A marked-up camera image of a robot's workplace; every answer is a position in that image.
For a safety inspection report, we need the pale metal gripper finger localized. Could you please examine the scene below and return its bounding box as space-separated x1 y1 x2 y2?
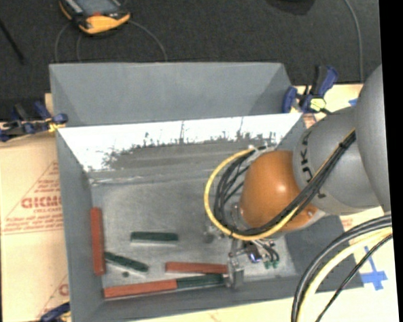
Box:
226 258 245 279
224 276 245 291

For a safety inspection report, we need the dark green block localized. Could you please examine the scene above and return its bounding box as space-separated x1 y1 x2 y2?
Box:
103 249 150 276
130 228 180 246
175 272 228 291

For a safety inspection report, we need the red-brown flat block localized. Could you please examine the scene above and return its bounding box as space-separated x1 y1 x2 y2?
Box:
88 206 108 277
164 257 229 279
102 279 179 300

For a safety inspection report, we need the grey metal bin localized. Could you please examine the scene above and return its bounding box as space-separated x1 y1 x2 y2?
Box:
48 45 365 322

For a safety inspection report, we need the brown cardboard board red print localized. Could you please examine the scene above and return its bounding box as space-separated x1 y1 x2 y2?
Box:
0 127 73 322

